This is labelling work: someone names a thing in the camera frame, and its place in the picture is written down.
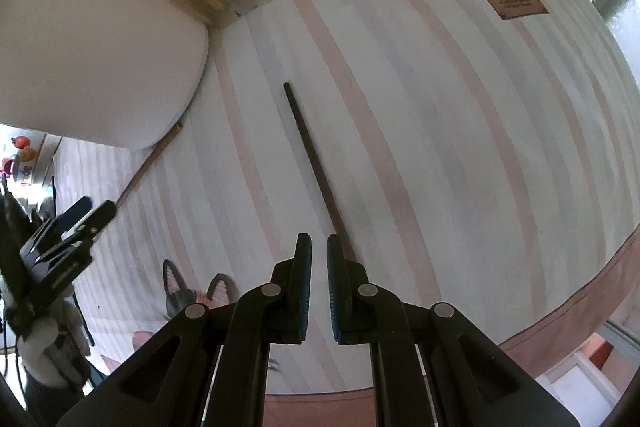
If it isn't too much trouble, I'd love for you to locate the white gloved hand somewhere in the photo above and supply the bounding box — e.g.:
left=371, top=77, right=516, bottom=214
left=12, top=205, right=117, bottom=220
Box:
left=17, top=298, right=90, bottom=389

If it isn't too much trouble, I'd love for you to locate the cream utensil holder block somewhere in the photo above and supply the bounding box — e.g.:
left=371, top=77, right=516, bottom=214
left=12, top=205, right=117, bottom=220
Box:
left=1, top=0, right=208, bottom=150

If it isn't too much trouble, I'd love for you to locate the striped cat table mat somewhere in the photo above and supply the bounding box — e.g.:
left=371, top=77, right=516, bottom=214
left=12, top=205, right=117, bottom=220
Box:
left=49, top=0, right=640, bottom=396

